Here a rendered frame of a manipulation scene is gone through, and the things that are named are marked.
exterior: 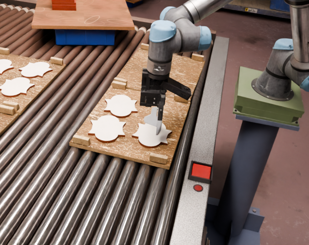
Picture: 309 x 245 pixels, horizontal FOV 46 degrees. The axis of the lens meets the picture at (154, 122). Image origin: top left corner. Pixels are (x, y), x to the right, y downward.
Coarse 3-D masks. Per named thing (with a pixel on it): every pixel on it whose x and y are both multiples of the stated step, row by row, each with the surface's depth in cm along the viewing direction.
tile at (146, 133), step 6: (138, 126) 132; (144, 126) 130; (150, 126) 131; (162, 126) 131; (138, 132) 127; (144, 132) 128; (150, 132) 128; (162, 132) 128; (168, 132) 129; (138, 138) 126; (144, 138) 125; (150, 138) 125; (156, 138) 125; (162, 138) 126; (144, 144) 122; (150, 144) 122; (156, 144) 123
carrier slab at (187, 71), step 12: (132, 60) 175; (144, 60) 176; (180, 60) 179; (192, 60) 180; (120, 72) 164; (132, 72) 165; (180, 72) 169; (192, 72) 170; (132, 84) 156; (192, 84) 161; (168, 96) 151
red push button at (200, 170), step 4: (196, 164) 119; (192, 168) 117; (196, 168) 117; (200, 168) 118; (204, 168) 118; (208, 168) 118; (192, 172) 116; (196, 172) 116; (200, 172) 116; (204, 172) 116; (208, 172) 116; (200, 176) 114; (204, 176) 115; (208, 176) 115
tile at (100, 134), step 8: (104, 120) 131; (112, 120) 132; (96, 128) 127; (104, 128) 127; (112, 128) 128; (120, 128) 128; (96, 136) 123; (104, 136) 124; (112, 136) 124; (120, 136) 126
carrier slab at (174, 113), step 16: (112, 96) 147; (128, 96) 148; (96, 112) 137; (144, 112) 140; (176, 112) 141; (80, 128) 128; (128, 128) 130; (176, 128) 133; (80, 144) 121; (96, 144) 122; (112, 144) 122; (128, 144) 123; (160, 144) 125; (176, 144) 125; (144, 160) 117
